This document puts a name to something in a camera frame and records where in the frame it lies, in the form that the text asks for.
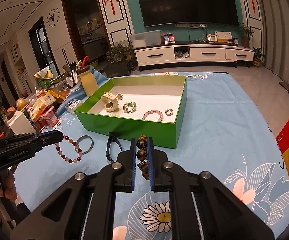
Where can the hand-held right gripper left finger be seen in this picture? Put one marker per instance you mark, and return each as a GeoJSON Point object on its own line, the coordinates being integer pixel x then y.
{"type": "Point", "coordinates": [134, 165]}

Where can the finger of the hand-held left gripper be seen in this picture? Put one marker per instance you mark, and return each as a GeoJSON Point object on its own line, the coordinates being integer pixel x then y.
{"type": "Point", "coordinates": [44, 137]}
{"type": "Point", "coordinates": [22, 152]}

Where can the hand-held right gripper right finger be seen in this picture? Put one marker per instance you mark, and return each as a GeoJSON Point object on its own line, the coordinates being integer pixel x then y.
{"type": "Point", "coordinates": [152, 165]}

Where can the green cardboard box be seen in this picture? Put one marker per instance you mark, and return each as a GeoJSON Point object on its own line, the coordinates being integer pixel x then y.
{"type": "Point", "coordinates": [134, 130]}

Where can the cream wrist watch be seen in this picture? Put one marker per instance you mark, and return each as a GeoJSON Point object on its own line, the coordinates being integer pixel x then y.
{"type": "Point", "coordinates": [109, 105]}

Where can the gold flower charm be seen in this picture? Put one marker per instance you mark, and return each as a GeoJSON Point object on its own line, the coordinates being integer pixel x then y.
{"type": "Point", "coordinates": [119, 96]}

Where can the person's left hand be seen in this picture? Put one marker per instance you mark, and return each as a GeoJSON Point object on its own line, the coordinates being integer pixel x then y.
{"type": "Point", "coordinates": [9, 185]}

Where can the pink yogurt cup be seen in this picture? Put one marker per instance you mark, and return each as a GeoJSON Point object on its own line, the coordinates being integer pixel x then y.
{"type": "Point", "coordinates": [50, 120]}

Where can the brown round fruit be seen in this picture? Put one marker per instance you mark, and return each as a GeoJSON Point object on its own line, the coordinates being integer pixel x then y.
{"type": "Point", "coordinates": [10, 110]}

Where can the white cardboard box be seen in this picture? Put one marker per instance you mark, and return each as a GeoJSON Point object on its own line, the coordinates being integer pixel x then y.
{"type": "Point", "coordinates": [19, 123]}

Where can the black wrist watch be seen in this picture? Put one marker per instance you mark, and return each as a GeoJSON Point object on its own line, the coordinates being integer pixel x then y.
{"type": "Point", "coordinates": [117, 142]}

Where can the yellow snack packet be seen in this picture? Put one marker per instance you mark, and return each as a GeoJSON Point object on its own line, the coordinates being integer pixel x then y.
{"type": "Point", "coordinates": [39, 107]}

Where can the yellow round fruit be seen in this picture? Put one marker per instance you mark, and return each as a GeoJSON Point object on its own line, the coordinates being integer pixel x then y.
{"type": "Point", "coordinates": [21, 103]}

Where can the silver bangle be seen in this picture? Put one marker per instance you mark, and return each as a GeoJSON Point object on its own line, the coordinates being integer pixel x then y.
{"type": "Point", "coordinates": [91, 143]}

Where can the yellow green cloth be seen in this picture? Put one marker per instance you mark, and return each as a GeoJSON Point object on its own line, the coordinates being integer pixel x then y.
{"type": "Point", "coordinates": [43, 73]}

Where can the white television cabinet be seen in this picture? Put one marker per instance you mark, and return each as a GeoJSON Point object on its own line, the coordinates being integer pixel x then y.
{"type": "Point", "coordinates": [154, 55]}

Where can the leafy plants on rack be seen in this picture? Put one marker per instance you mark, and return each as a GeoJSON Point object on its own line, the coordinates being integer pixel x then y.
{"type": "Point", "coordinates": [118, 52]}

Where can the clear storage bin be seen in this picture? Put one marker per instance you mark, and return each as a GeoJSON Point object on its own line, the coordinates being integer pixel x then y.
{"type": "Point", "coordinates": [145, 39]}

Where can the white desk device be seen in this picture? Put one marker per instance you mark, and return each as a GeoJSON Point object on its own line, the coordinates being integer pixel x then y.
{"type": "Point", "coordinates": [212, 38]}

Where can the white power strip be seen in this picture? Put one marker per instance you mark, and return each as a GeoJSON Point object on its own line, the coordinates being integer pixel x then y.
{"type": "Point", "coordinates": [192, 25]}

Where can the yellow flat box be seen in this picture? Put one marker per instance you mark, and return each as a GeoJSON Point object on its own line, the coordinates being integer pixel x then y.
{"type": "Point", "coordinates": [223, 37]}

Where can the black alarm clock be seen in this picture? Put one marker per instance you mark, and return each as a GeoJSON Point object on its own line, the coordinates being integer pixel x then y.
{"type": "Point", "coordinates": [235, 41]}

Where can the small potted plant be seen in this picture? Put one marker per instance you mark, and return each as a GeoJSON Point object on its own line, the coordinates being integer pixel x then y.
{"type": "Point", "coordinates": [258, 57]}

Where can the tall potted plant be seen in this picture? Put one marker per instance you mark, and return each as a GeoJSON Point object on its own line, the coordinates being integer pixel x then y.
{"type": "Point", "coordinates": [245, 36]}

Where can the large television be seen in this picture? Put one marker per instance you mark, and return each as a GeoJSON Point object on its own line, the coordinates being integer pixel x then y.
{"type": "Point", "coordinates": [187, 2]}

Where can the deer wall clock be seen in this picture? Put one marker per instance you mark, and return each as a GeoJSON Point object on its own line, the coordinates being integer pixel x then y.
{"type": "Point", "coordinates": [52, 17]}

